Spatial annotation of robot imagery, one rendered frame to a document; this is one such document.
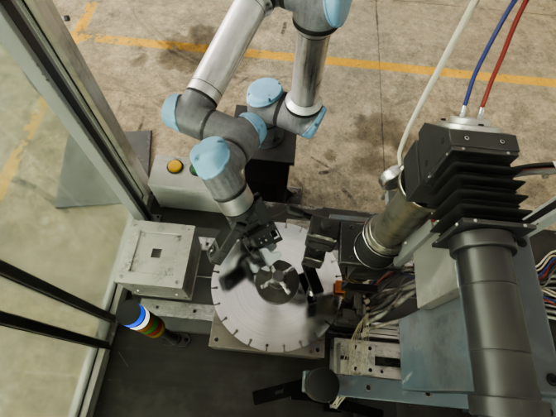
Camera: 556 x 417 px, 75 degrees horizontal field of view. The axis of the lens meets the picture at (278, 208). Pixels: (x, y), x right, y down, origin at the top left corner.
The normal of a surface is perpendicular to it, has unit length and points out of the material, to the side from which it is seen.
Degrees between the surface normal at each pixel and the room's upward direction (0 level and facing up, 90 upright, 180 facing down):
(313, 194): 0
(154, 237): 0
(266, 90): 7
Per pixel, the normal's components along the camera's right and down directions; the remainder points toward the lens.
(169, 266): 0.04, -0.44
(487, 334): -0.68, -0.38
